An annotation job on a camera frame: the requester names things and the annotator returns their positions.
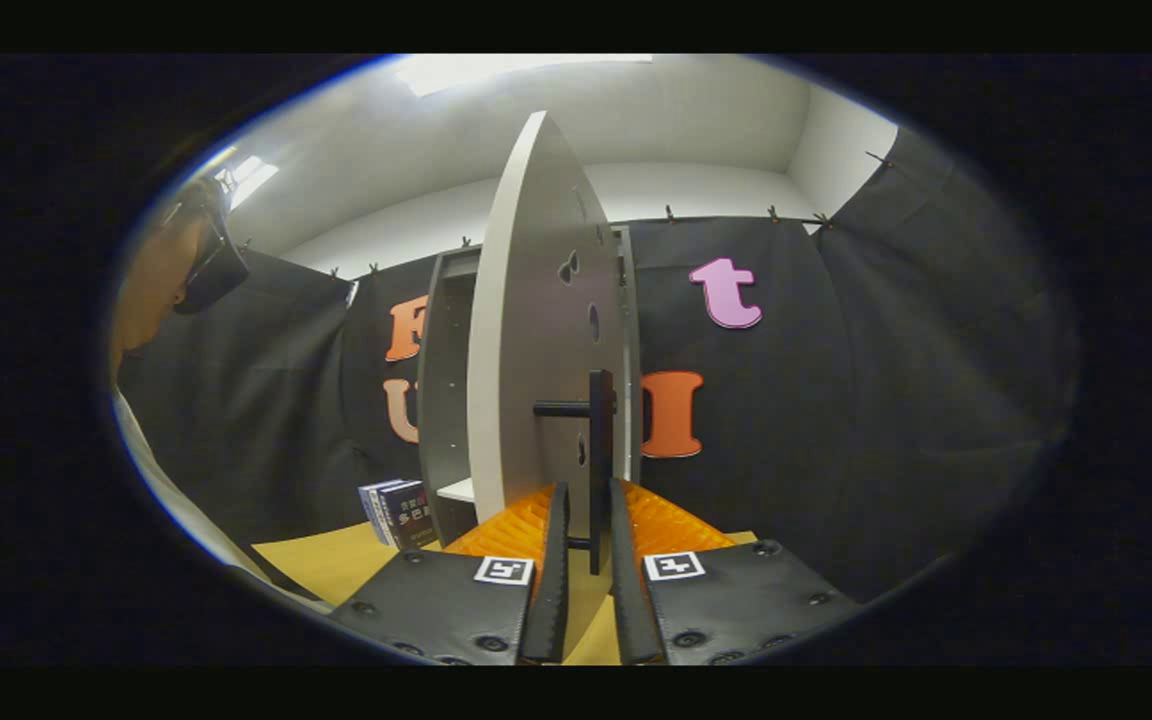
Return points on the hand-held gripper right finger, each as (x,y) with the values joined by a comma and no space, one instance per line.
(626,600)

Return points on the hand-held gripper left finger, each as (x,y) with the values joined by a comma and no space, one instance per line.
(556,580)

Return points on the grey cabinet door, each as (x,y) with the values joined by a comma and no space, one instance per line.
(536,300)

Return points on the stack of dark blue books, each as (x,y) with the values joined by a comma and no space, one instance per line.
(401,512)

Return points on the grey cabinet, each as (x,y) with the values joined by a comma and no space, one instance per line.
(446,400)

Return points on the black backdrop cloth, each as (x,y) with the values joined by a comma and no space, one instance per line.
(836,400)

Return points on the dark goggles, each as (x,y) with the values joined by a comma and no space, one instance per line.
(211,275)

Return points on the person's head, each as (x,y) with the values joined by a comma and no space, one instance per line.
(151,290)

